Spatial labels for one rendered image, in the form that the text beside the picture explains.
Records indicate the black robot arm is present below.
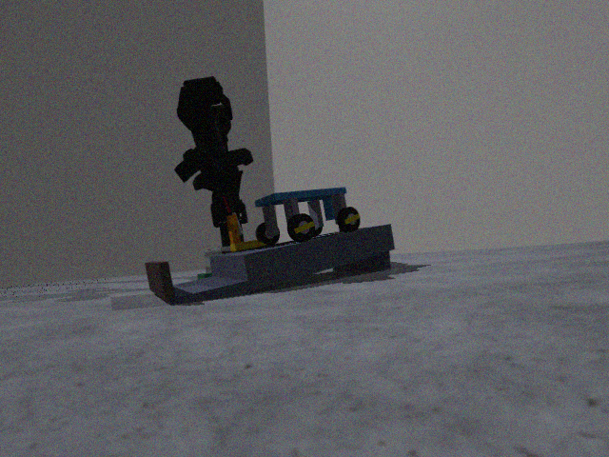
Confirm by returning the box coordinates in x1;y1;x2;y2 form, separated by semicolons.
174;76;248;247

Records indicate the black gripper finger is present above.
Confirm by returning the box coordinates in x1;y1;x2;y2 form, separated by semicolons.
210;170;243;212
203;184;228;211

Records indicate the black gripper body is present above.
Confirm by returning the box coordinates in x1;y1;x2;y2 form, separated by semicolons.
192;132;253;191

